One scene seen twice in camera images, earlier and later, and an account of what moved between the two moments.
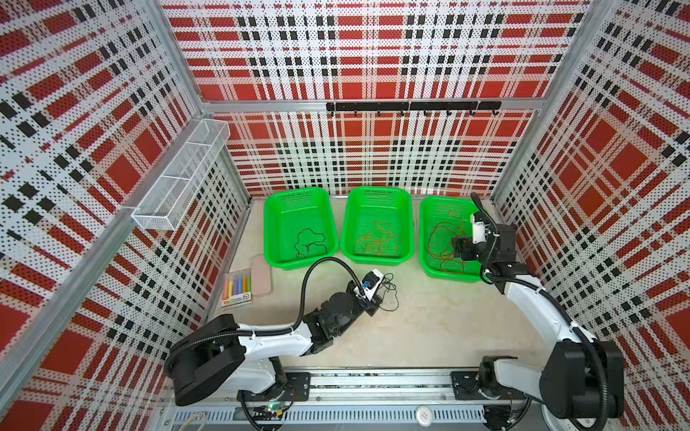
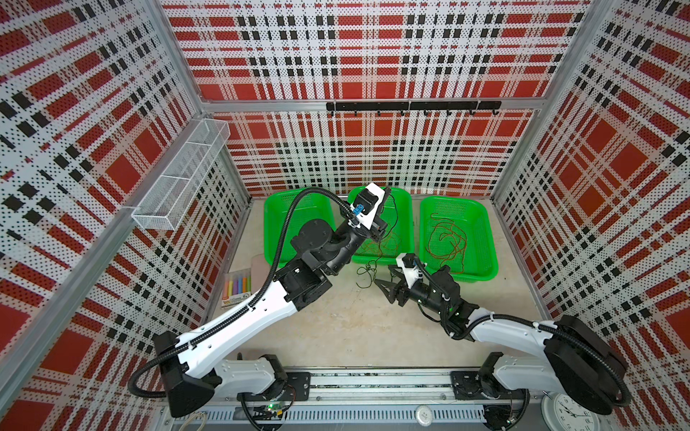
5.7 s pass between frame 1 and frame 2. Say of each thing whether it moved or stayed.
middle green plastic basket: stayed
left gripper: moved
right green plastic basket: stayed
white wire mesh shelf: stayed
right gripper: moved
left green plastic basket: stayed
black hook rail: stayed
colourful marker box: stayed
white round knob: stayed
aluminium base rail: stayed
